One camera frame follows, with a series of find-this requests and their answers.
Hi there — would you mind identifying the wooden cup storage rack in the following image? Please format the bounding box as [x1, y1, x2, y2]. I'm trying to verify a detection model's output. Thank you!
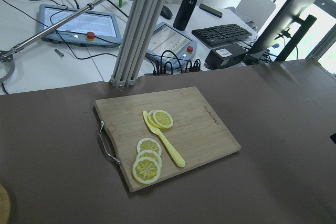
[0, 185, 11, 224]

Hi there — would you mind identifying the lemon slice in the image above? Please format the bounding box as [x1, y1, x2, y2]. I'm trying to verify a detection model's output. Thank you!
[136, 137, 162, 156]
[147, 111, 159, 128]
[132, 157, 161, 184]
[152, 110, 174, 129]
[136, 150, 162, 166]

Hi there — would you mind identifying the black usb hub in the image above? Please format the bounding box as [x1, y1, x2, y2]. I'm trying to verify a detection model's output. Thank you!
[144, 59, 201, 76]

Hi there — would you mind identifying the wooden cutting board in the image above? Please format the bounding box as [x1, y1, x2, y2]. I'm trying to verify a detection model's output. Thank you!
[95, 87, 241, 192]

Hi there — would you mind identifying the blue teach pendant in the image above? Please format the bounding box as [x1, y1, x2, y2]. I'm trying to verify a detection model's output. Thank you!
[146, 22, 197, 69]
[37, 4, 122, 48]

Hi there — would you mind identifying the yellow plastic knife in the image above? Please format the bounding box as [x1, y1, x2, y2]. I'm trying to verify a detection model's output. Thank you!
[142, 111, 185, 167]

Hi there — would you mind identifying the black small box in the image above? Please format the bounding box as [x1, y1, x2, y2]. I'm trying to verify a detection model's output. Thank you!
[205, 43, 247, 69]

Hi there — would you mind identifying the black keyboard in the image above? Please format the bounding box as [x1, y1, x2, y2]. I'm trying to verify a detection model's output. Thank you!
[192, 24, 252, 46]

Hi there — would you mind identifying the black computer mouse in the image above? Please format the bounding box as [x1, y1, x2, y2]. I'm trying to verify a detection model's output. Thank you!
[160, 5, 173, 20]

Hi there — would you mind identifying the black water bottle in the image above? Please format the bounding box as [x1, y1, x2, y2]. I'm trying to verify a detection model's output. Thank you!
[173, 0, 198, 31]

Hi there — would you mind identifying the reach grabber tool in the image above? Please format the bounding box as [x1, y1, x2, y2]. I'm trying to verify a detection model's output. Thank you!
[1, 0, 122, 83]

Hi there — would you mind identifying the aluminium frame post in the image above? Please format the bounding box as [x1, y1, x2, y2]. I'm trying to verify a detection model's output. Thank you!
[110, 0, 164, 88]

